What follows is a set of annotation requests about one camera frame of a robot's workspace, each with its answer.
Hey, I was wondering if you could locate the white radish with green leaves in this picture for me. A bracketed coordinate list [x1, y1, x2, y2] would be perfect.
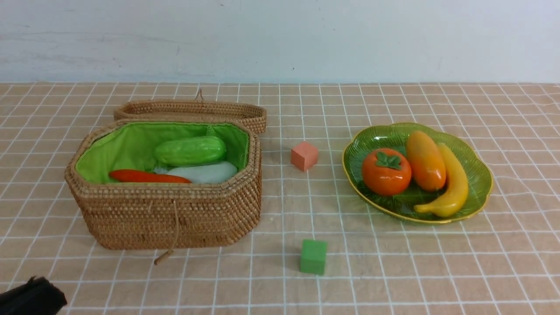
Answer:
[153, 160, 238, 184]

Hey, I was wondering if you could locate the light green chayote gourd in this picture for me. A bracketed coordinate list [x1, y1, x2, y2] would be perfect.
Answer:
[154, 136, 227, 167]

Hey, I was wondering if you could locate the orange persimmon with green calyx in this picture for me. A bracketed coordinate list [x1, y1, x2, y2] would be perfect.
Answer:
[361, 147, 412, 196]

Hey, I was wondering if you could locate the orange yellow mango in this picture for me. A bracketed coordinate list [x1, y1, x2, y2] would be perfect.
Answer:
[405, 131, 447, 192]

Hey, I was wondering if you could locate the orange carrot with green leaves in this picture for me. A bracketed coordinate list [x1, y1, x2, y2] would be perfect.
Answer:
[108, 169, 191, 184]

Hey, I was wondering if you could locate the yellow banana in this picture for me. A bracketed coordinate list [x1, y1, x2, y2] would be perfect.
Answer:
[413, 142, 469, 217]

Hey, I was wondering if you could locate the orange-pink foam cube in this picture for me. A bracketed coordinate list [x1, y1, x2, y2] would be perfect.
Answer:
[290, 141, 319, 172]

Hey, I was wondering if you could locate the woven wicker basket lid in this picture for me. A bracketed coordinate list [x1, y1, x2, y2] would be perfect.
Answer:
[113, 88, 267, 134]

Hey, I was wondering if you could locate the green foam cube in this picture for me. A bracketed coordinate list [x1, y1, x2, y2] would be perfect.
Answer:
[299, 239, 328, 276]

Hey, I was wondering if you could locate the woven wicker basket green lining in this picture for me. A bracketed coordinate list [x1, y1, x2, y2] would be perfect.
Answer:
[64, 119, 263, 250]

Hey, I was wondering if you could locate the green glass leaf-shaped plate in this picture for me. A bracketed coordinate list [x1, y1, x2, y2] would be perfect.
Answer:
[342, 123, 494, 225]

